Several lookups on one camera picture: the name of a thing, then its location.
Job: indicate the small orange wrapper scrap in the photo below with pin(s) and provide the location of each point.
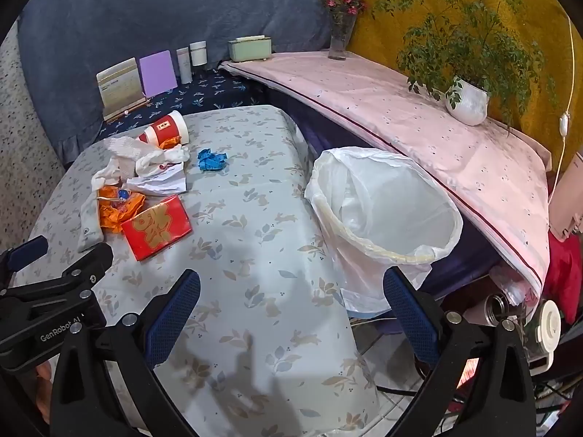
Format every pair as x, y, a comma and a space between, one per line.
169, 144

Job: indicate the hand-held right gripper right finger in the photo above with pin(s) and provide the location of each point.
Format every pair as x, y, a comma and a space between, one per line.
410, 323

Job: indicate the beige book box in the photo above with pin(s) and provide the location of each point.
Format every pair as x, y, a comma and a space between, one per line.
119, 86

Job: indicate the white crumpled paper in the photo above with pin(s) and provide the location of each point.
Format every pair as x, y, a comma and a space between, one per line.
159, 183

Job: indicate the white knit glove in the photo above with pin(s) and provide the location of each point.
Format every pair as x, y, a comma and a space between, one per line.
150, 159

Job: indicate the red and gold packet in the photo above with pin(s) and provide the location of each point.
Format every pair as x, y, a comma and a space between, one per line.
157, 227

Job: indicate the floral grey tablecloth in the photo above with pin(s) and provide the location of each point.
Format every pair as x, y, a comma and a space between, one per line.
255, 236

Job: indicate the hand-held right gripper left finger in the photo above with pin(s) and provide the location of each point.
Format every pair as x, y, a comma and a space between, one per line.
175, 316

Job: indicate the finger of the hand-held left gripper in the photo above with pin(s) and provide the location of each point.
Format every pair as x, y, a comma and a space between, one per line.
77, 277
27, 249

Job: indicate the navy leaf print cloth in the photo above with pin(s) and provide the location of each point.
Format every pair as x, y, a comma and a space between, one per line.
205, 93

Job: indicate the white bottle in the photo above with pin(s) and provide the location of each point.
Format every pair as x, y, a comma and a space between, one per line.
184, 66

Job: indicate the blue hanging cloth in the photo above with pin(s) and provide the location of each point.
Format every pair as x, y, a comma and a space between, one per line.
136, 22

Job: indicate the red paper cup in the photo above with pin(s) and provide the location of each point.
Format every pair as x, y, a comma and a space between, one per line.
166, 129

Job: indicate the red cloth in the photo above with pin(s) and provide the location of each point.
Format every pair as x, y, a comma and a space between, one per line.
564, 273

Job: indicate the purple card box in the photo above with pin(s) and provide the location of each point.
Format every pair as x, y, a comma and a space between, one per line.
158, 74

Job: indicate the blue crumpled wrapper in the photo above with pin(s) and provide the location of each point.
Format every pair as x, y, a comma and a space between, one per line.
212, 159

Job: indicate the beige appliance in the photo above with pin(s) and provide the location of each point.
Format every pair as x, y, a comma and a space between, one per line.
568, 200

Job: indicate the glass vase with flowers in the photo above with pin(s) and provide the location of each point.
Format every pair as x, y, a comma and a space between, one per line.
339, 41

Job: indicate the pink blanket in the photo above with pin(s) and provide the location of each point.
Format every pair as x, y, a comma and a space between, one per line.
410, 136

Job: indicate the potted green plant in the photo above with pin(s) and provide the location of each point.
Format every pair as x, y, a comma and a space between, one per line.
469, 100

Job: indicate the bin with white liner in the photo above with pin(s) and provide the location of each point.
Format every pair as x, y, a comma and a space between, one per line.
364, 218

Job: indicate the yellow hanging cloth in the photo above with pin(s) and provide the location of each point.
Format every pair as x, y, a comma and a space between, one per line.
514, 77

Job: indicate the pale green box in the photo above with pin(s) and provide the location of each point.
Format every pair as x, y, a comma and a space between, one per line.
249, 50

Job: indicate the orange snack wrapper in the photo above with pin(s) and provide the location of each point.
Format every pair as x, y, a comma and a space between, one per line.
116, 209

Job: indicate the white jar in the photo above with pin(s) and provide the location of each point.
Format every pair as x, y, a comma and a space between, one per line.
198, 53

